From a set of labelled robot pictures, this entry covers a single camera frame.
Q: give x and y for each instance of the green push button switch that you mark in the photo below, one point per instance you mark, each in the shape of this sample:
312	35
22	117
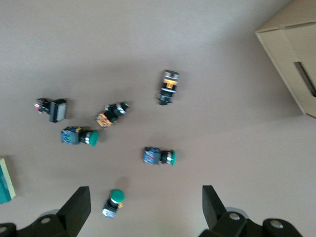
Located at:
79	137
159	157
113	203

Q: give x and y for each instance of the black square button switch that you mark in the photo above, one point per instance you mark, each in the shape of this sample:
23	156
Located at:
53	109

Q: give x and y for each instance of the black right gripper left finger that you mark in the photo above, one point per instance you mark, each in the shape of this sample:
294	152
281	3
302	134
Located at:
66	217

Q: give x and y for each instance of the black orange selector switch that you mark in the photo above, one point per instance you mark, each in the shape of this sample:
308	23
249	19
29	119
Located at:
168	87
112	114

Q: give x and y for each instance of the green load switch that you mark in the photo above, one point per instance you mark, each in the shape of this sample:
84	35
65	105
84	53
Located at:
6	180

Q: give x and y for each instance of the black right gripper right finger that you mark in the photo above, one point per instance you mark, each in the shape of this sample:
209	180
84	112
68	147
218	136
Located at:
222	217

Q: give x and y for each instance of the brown paper table cover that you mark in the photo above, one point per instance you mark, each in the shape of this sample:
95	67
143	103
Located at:
197	37

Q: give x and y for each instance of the brown cardboard box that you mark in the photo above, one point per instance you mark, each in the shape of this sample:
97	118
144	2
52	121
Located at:
293	49

